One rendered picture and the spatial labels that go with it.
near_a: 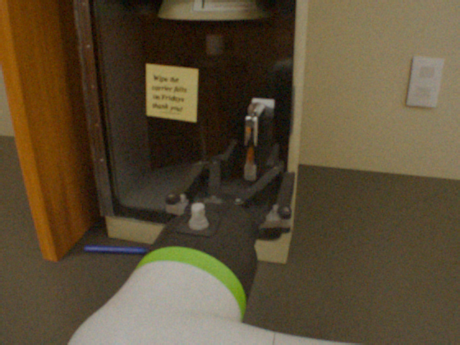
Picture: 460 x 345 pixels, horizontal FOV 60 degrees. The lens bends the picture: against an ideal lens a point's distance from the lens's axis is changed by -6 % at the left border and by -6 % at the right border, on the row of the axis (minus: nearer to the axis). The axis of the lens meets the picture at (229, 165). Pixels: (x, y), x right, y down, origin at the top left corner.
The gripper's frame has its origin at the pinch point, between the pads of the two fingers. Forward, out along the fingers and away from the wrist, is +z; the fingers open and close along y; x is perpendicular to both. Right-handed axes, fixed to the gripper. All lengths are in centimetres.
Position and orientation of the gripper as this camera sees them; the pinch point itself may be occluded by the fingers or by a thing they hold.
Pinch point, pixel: (251, 160)
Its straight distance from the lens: 55.5
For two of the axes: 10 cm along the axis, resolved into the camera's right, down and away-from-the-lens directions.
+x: 0.0, 9.1, 4.3
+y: -9.7, -1.0, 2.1
